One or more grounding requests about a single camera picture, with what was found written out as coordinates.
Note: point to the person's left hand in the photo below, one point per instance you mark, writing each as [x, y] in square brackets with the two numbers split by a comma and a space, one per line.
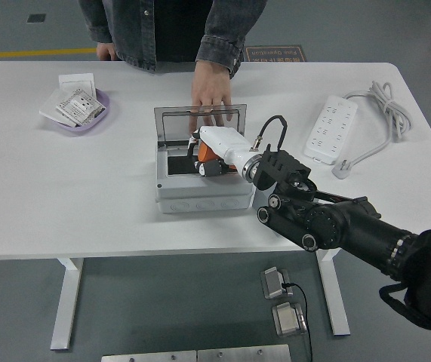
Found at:
[211, 84]

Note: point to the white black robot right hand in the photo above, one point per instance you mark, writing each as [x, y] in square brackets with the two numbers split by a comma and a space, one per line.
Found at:
[224, 141]

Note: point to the person's right hand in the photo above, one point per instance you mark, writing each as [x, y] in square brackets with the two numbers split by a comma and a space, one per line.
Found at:
[106, 51]

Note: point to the orange cylinder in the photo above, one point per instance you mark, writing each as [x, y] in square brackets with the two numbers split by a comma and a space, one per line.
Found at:
[204, 152]

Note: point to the grey electrical box clear lid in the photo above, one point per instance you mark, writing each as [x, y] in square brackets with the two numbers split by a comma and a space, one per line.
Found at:
[200, 196]

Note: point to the person's right forearm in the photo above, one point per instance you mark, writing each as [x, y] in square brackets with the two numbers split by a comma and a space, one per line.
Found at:
[94, 22]

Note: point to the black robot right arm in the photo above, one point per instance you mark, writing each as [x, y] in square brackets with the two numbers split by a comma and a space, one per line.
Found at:
[351, 222]

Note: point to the person's left forearm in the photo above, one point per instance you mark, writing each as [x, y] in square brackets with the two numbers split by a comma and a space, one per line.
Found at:
[226, 34]

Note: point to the person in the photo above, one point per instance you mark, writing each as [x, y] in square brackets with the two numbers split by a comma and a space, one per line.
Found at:
[170, 30]

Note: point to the brown floor sign orange text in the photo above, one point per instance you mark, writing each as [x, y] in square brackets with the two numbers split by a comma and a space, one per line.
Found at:
[275, 54]

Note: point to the yellow floor tape line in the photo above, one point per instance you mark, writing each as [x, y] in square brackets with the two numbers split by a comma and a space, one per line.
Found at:
[30, 53]

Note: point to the white flat panel plate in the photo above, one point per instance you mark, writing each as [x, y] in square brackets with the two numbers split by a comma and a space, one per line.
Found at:
[51, 106]

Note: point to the purple plastic tray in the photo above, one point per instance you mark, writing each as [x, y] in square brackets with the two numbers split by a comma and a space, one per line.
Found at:
[83, 130]

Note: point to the white power strip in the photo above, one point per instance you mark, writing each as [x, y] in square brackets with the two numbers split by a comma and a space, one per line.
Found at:
[332, 124]

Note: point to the silver foot pedal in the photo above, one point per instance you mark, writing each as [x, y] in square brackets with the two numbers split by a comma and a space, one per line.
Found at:
[273, 283]
[288, 320]

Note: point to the white table leg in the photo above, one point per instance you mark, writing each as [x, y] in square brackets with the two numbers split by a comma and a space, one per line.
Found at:
[336, 301]
[68, 301]

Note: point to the grey metal plate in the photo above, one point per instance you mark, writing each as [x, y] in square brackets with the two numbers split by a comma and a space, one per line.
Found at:
[147, 357]

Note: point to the plain white switch plate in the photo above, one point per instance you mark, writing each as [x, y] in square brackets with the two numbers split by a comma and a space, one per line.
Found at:
[75, 80]

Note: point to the white wall socket patterned wrap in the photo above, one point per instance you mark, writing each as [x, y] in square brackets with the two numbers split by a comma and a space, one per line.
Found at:
[79, 103]

